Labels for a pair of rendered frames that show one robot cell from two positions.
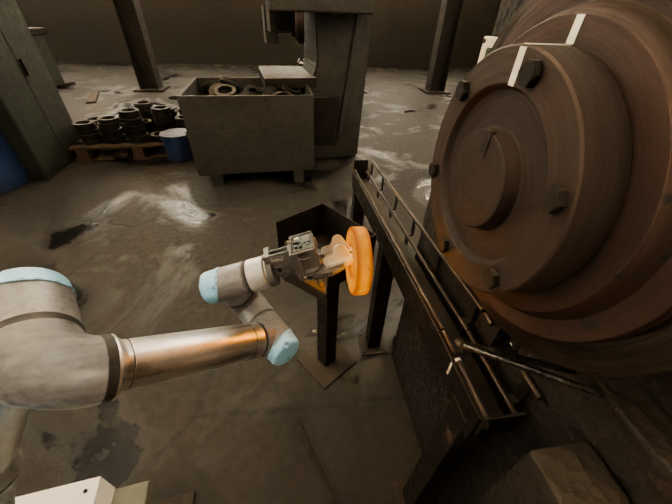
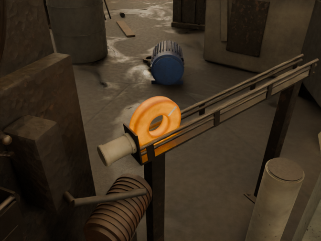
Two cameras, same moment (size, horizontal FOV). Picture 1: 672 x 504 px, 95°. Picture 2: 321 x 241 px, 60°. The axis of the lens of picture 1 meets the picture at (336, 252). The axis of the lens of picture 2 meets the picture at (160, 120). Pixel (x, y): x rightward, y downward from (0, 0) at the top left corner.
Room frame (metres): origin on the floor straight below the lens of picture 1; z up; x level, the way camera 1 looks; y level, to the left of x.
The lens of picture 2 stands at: (0.44, 0.17, 1.14)
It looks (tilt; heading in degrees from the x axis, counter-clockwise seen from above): 33 degrees down; 210
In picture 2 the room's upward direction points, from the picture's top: straight up
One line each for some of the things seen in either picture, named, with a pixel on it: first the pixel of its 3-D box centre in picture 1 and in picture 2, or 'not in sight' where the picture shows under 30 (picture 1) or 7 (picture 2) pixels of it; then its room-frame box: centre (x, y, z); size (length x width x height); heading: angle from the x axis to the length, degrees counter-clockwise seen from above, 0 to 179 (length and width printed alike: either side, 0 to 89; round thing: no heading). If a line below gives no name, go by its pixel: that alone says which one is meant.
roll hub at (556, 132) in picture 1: (493, 179); not in sight; (0.36, -0.19, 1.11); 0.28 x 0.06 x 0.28; 9
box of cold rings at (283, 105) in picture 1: (254, 126); not in sight; (2.99, 0.81, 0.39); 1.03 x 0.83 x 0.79; 103
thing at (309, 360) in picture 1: (324, 304); not in sight; (0.83, 0.04, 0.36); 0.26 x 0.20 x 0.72; 44
